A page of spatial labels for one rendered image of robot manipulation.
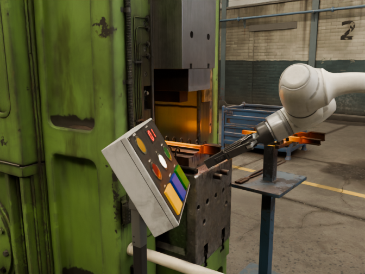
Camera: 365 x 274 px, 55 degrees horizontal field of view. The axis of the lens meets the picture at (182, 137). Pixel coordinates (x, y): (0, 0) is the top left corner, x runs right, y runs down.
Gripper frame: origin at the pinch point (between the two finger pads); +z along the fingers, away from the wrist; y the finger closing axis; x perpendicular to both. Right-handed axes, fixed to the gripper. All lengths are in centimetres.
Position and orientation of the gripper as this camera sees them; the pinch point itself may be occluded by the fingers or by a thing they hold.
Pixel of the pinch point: (214, 160)
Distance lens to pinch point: 118.8
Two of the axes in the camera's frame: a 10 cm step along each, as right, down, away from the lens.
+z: -8.6, 4.7, 2.0
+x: -5.0, -8.6, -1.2
